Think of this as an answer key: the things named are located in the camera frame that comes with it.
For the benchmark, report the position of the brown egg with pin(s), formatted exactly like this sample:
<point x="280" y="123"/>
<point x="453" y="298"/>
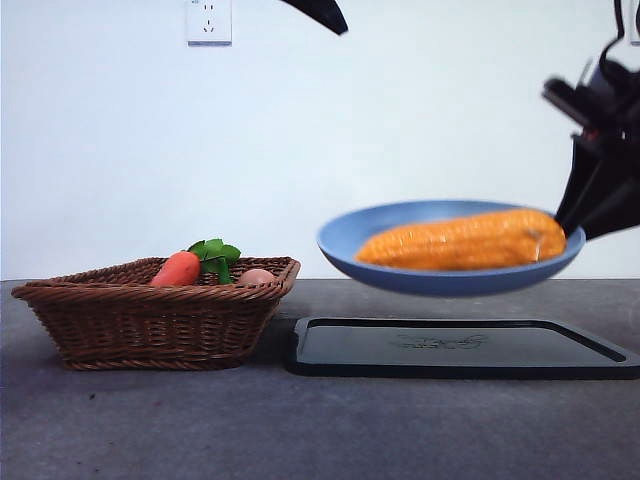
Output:
<point x="256" y="277"/>

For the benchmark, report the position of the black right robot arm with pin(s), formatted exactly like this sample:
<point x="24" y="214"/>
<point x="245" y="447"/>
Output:
<point x="617" y="100"/>

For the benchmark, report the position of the yellow corn cob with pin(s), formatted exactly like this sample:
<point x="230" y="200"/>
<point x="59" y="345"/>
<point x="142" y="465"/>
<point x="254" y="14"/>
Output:
<point x="450" y="245"/>

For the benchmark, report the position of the brown wicker basket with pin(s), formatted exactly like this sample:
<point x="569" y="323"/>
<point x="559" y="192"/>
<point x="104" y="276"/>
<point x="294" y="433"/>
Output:
<point x="150" y="325"/>

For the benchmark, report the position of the white wall plate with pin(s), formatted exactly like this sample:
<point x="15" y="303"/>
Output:
<point x="636" y="25"/>

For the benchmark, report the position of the white wall socket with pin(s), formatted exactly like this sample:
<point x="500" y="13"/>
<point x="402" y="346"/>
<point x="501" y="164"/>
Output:
<point x="210" y="22"/>

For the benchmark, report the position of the orange carrot with green leaves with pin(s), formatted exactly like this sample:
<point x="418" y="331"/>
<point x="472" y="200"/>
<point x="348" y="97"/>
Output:
<point x="177" y="267"/>

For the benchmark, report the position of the black rectangular tray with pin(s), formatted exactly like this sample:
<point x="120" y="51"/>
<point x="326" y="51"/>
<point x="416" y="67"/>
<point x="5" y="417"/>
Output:
<point x="450" y="360"/>

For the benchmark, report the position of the blue round plate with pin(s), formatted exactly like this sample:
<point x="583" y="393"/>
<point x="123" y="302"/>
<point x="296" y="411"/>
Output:
<point x="440" y="282"/>

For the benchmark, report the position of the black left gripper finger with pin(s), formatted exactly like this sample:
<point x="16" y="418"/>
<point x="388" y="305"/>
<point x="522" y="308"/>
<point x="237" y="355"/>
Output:
<point x="325" y="15"/>

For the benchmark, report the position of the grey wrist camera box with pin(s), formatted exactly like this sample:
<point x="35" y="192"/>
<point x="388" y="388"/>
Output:
<point x="562" y="97"/>

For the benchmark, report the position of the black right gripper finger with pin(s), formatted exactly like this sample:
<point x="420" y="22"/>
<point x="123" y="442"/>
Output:
<point x="580" y="180"/>
<point x="615" y="205"/>

